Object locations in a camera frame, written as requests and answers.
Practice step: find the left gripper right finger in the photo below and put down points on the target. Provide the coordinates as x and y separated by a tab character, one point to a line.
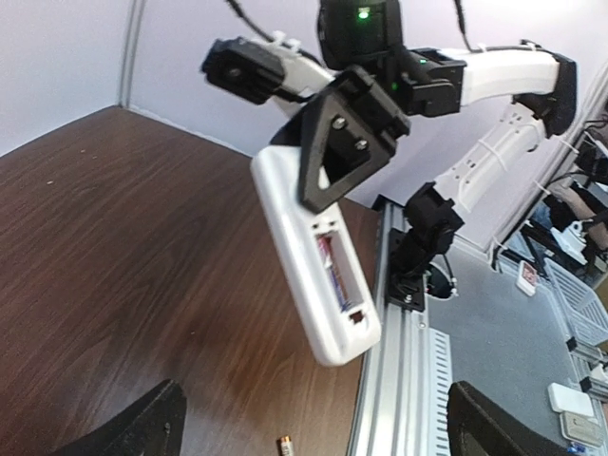
478	426

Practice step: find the white remote control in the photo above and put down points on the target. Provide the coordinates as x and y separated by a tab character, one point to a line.
335	337

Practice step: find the gold battery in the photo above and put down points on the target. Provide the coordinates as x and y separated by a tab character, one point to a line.
285	446

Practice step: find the blue purple battery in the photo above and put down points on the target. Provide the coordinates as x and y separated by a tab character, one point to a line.
330	265

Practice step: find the left aluminium frame post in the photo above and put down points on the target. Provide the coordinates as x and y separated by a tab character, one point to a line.
130	47

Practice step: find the white basket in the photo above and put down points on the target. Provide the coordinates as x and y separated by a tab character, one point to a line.
586	317

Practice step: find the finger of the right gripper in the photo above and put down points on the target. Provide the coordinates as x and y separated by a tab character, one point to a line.
337	155

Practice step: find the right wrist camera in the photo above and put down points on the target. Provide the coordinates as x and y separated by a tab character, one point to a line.
247	70

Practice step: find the red white card box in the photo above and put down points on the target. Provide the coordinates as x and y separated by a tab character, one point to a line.
527	278

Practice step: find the white small box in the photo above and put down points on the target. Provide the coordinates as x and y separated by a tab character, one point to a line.
563	399

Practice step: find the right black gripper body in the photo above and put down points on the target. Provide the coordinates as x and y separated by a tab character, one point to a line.
358	94

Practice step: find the white perforated tray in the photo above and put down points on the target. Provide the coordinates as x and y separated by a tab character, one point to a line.
435	439

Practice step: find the front aluminium rail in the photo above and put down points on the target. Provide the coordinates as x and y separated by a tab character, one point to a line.
392	399

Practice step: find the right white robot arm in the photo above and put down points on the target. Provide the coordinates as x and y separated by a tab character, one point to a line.
434	144

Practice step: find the beige small case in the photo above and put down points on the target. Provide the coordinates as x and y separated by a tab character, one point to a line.
581	429

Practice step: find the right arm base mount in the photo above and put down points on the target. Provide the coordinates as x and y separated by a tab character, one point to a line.
432	225

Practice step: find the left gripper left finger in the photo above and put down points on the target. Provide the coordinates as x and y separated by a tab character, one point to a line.
152	425

